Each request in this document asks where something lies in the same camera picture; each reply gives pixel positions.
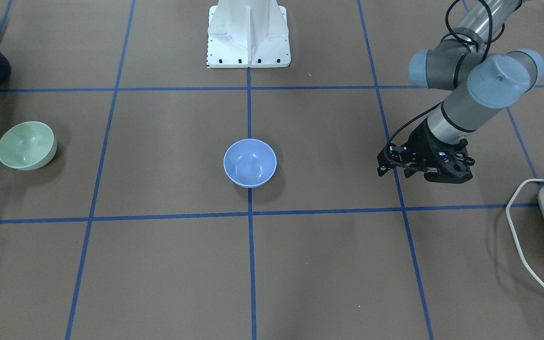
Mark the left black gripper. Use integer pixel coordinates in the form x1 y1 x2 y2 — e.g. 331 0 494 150
376 116 475 183

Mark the blue bowl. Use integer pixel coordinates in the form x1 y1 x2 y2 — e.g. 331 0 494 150
223 138 278 188

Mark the green bowl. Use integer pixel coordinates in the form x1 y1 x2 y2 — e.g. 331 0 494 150
0 121 58 171

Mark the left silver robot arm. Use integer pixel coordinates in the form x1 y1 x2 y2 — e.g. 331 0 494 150
377 0 544 184

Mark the white toaster power cable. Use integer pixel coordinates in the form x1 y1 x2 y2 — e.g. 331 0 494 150
506 178 544 302

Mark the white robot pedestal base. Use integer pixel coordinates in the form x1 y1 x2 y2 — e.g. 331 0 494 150
206 0 291 68

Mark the black wrist cable left arm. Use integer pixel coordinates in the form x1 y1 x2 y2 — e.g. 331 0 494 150
385 0 506 156

